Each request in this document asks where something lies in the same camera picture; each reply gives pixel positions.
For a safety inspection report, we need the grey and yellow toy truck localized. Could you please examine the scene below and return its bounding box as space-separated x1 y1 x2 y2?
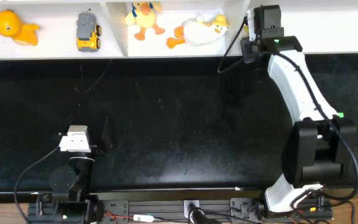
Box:
75 11 103 53

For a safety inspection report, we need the orange dinosaur toy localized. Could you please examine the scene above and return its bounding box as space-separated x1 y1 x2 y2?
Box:
0 9 40 47

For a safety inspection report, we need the white plush duck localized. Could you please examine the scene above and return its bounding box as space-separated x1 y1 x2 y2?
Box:
165 14 229 50

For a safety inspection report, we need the mounting rail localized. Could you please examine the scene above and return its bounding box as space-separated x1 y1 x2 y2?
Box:
26 187 335 224

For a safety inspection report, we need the yellow plush duck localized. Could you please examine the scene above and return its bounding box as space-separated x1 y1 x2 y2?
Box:
124 1 167 42

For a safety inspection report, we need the white shelf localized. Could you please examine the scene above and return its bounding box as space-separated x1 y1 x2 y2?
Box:
0 0 358 61

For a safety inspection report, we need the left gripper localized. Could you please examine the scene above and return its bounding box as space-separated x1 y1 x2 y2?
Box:
53 113 115 157

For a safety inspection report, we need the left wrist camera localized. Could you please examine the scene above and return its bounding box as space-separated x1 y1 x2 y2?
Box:
58 124 92 154

